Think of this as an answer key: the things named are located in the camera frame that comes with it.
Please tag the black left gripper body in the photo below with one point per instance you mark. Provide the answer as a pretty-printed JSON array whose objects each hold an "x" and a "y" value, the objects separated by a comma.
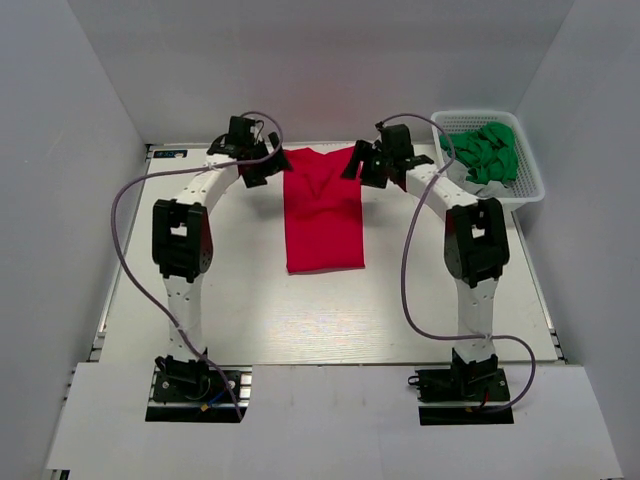
[{"x": 259, "y": 151}]

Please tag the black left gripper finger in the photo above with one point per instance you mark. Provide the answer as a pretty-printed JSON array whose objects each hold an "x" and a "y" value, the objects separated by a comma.
[
  {"x": 278, "y": 161},
  {"x": 255, "y": 175}
]

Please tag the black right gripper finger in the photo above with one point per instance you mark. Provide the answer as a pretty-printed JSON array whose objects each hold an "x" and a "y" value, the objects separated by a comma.
[
  {"x": 377, "y": 172},
  {"x": 360, "y": 156}
]

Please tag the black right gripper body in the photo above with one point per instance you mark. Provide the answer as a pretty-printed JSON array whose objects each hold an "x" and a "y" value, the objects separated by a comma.
[{"x": 388, "y": 157}]

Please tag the red t shirt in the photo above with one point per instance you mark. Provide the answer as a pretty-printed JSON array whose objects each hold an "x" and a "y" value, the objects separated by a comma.
[{"x": 323, "y": 217}]

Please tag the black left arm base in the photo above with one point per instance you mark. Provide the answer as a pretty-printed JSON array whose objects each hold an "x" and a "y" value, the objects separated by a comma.
[{"x": 194, "y": 392}]

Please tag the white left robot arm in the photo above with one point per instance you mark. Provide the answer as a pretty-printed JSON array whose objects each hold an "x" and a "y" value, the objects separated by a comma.
[{"x": 182, "y": 242}]

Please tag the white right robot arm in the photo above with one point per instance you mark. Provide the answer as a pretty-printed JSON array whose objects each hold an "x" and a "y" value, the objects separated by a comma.
[{"x": 476, "y": 246}]

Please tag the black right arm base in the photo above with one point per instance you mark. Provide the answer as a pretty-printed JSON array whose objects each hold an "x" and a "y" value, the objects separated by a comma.
[{"x": 463, "y": 394}]

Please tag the blue table label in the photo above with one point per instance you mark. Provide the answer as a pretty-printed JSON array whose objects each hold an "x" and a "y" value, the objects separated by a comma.
[{"x": 170, "y": 154}]

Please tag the green t shirt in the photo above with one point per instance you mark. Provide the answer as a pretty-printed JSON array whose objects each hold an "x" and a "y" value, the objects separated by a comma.
[{"x": 488, "y": 153}]

